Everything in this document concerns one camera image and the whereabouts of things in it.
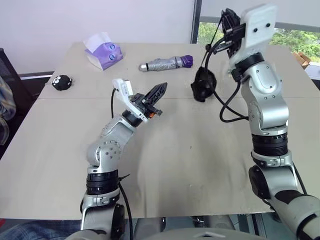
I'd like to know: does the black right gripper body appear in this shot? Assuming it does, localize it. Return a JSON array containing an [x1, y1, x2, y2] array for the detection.
[[212, 22, 246, 59]]

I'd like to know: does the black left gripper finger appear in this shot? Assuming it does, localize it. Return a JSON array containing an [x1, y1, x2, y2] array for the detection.
[[147, 85, 167, 107], [144, 81, 168, 101]]

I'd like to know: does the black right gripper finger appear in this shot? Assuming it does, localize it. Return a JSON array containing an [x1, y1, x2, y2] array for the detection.
[[228, 8, 242, 27], [220, 8, 233, 31]]

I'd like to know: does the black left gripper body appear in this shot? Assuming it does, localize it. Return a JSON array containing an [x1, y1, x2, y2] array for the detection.
[[129, 92, 164, 119]]

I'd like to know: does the purple tissue box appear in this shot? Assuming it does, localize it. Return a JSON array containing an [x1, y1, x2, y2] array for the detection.
[[83, 41, 125, 71]]

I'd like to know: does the cardboard box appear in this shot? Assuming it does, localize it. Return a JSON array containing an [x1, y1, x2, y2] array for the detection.
[[291, 51, 312, 70]]

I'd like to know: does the white tissue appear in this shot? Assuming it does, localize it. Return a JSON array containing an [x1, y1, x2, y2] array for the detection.
[[83, 32, 114, 54]]

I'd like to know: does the black plush toy with eyes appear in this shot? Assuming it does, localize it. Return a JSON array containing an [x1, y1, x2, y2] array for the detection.
[[51, 74, 74, 91]]

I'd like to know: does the plaid cloth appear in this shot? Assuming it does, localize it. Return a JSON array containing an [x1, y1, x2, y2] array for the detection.
[[0, 74, 17, 146]]

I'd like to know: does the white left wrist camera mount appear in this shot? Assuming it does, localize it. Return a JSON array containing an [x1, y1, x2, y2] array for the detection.
[[111, 78, 149, 123]]

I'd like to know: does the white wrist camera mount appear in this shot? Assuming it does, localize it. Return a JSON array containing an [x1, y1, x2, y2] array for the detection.
[[228, 3, 279, 68], [111, 78, 149, 123]]

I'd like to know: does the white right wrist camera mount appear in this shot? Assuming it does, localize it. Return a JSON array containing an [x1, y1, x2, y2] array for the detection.
[[228, 3, 279, 68]]

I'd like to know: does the grey folded umbrella purple handle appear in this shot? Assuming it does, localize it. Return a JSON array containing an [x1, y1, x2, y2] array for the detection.
[[138, 54, 195, 74]]

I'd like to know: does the dark window frame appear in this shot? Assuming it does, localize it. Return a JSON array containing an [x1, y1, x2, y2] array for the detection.
[[190, 0, 203, 45]]

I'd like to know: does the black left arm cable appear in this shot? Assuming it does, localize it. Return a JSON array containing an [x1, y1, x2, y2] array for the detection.
[[110, 87, 134, 240]]

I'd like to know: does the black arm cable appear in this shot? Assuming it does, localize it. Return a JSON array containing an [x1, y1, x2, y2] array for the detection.
[[204, 37, 251, 124], [110, 87, 134, 240]]

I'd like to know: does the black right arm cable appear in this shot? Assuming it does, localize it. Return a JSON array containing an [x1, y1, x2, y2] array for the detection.
[[204, 37, 251, 124]]

